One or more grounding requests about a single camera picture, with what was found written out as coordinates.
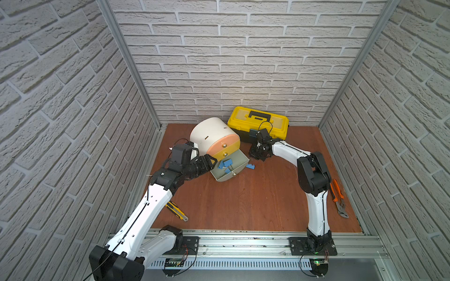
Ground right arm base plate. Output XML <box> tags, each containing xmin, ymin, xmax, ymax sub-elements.
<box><xmin>288</xmin><ymin>237</ymin><xmax>338</xmax><ymax>256</ymax></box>

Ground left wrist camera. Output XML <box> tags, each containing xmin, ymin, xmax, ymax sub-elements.
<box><xmin>168</xmin><ymin>142</ymin><xmax>199</xmax><ymax>172</ymax></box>

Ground orange handled pliers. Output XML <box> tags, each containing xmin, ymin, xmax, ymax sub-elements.
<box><xmin>330</xmin><ymin>179</ymin><xmax>349</xmax><ymax>218</ymax></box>

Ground aluminium rail frame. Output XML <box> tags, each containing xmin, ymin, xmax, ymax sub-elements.
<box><xmin>143</xmin><ymin>229</ymin><xmax>389</xmax><ymax>275</ymax></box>

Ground right circuit board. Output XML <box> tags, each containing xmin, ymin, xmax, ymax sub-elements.
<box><xmin>309</xmin><ymin>259</ymin><xmax>329</xmax><ymax>278</ymax></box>

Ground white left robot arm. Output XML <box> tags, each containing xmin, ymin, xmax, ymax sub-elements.
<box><xmin>86</xmin><ymin>142</ymin><xmax>218</xmax><ymax>281</ymax></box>

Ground left circuit board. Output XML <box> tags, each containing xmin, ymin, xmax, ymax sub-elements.
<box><xmin>162</xmin><ymin>258</ymin><xmax>186</xmax><ymax>277</ymax></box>

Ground round white drawer cabinet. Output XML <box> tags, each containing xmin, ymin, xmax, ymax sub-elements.
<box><xmin>189</xmin><ymin>117</ymin><xmax>236</xmax><ymax>155</ymax></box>

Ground grey bottom drawer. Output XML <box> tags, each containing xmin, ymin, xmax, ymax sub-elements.
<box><xmin>211</xmin><ymin>149</ymin><xmax>250</xmax><ymax>182</ymax></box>

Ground circuit board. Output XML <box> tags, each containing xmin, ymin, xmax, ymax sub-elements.
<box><xmin>162</xmin><ymin>258</ymin><xmax>186</xmax><ymax>277</ymax></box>
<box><xmin>309</xmin><ymin>259</ymin><xmax>329</xmax><ymax>278</ymax></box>

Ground yellow black toolbox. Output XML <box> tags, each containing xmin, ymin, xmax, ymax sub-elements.
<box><xmin>227</xmin><ymin>106</ymin><xmax>289</xmax><ymax>144</ymax></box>

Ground yellow drawer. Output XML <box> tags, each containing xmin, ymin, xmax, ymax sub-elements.
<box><xmin>213</xmin><ymin>147</ymin><xmax>239</xmax><ymax>162</ymax></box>

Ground yellow utility knife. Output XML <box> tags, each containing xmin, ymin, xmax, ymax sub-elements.
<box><xmin>165</xmin><ymin>201</ymin><xmax>189</xmax><ymax>222</ymax></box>

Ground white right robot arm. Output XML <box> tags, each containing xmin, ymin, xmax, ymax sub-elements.
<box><xmin>250</xmin><ymin>139</ymin><xmax>332</xmax><ymax>253</ymax></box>

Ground orange top drawer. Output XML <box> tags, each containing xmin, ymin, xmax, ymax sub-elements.
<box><xmin>206</xmin><ymin>134</ymin><xmax>240</xmax><ymax>156</ymax></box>

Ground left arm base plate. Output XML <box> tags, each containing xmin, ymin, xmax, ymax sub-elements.
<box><xmin>175</xmin><ymin>236</ymin><xmax>200</xmax><ymax>255</ymax></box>

